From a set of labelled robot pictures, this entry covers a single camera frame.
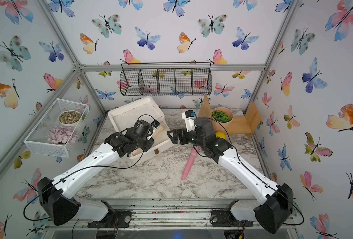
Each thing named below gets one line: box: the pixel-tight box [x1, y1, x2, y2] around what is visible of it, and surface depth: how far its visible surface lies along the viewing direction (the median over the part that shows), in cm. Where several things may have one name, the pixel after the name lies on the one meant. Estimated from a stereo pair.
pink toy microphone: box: [181, 145, 200, 181], surface depth 92 cm
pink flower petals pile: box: [47, 125, 79, 145], surface depth 65 cm
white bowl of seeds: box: [58, 110, 82, 126], surface depth 73 cm
